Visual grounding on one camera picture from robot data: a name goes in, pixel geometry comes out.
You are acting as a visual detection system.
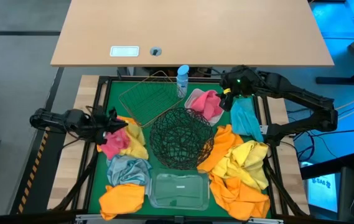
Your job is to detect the green table mat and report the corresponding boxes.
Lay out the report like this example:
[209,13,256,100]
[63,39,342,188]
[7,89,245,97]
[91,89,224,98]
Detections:
[88,80,272,218]

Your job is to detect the clear plastic container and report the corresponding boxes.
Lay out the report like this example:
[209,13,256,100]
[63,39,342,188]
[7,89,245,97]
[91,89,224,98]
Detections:
[147,167,211,212]

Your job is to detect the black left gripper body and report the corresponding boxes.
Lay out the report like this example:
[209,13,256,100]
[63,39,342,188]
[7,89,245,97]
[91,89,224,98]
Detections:
[88,106,112,146]

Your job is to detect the gold wire basket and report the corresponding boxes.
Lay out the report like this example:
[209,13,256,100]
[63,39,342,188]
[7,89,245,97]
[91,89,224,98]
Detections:
[118,70,186,129]

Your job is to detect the teal microfiber towel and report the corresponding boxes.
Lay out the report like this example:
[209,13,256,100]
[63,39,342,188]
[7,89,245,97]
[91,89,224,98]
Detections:
[230,96,264,143]

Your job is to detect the grey towel with blue edge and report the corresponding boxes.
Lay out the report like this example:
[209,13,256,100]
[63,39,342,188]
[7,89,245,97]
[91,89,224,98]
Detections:
[106,154,153,197]

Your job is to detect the white box with blue print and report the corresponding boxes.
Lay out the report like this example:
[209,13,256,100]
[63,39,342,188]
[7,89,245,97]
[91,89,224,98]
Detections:
[306,172,342,214]

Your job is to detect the black cable bundle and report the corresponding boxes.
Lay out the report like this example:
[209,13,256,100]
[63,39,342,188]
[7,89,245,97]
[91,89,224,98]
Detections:
[285,129,317,162]

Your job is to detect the small clear water bottle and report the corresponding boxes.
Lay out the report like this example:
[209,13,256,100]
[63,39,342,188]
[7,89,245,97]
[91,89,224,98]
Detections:
[175,64,190,100]

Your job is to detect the yellow microfiber towel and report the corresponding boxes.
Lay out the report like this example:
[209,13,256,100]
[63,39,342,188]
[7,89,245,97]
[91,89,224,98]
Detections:
[96,115,149,161]
[210,155,270,191]
[220,139,270,170]

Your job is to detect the silver aluminium bracket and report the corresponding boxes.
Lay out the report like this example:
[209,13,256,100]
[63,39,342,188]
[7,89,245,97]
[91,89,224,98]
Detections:
[75,213,103,223]
[247,217,285,224]

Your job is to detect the black yellow hazard floor strip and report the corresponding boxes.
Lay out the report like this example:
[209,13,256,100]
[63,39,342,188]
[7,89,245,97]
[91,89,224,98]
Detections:
[10,67,67,215]

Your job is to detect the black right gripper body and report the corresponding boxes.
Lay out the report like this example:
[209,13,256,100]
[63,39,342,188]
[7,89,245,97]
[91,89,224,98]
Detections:
[220,65,260,94]

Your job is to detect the black wire mesh bowl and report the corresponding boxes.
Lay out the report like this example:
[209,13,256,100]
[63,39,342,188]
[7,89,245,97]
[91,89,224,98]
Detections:
[149,107,215,171]

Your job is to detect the black metal rig frame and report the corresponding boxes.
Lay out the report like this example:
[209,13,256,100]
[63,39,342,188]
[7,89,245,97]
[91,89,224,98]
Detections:
[52,74,310,224]

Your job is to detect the black desk leg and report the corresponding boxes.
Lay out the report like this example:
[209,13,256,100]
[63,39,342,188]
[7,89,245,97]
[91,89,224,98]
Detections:
[315,57,354,85]

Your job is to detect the pink microfiber towel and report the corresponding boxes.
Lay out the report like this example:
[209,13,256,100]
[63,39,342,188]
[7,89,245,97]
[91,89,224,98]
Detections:
[190,90,224,121]
[100,127,131,160]

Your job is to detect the orange microfiber towel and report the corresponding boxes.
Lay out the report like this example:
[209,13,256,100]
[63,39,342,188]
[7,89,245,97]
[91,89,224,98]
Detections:
[197,124,245,174]
[98,183,146,221]
[209,172,271,222]

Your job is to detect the tan wooden desk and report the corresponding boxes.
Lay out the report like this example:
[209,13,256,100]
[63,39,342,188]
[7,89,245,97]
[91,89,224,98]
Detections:
[50,0,335,68]

